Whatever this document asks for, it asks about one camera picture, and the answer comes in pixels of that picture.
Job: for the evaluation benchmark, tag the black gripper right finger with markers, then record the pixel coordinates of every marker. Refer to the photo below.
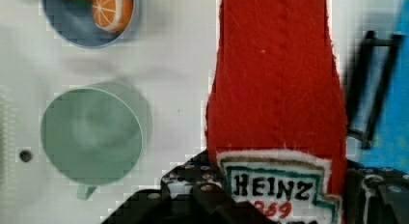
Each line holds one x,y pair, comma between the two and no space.
375,195

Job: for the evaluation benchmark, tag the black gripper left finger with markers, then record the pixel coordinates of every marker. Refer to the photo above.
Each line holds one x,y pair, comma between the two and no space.
191,193

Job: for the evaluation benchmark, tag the red plush ketchup bottle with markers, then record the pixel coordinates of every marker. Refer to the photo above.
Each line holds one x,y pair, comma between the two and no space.
275,119

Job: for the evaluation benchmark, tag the blue oven door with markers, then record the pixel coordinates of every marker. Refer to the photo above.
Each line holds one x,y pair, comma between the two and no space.
390,147

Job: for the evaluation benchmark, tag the green cup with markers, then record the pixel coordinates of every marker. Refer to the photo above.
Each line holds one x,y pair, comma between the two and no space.
94,135

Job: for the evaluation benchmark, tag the orange slice toy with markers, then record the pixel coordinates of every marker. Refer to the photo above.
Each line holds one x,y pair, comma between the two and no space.
112,16

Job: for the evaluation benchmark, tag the small blue bowl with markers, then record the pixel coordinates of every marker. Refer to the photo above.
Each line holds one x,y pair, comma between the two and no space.
74,22

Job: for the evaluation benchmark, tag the black oven door handle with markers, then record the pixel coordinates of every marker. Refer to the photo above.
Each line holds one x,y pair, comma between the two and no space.
357,86

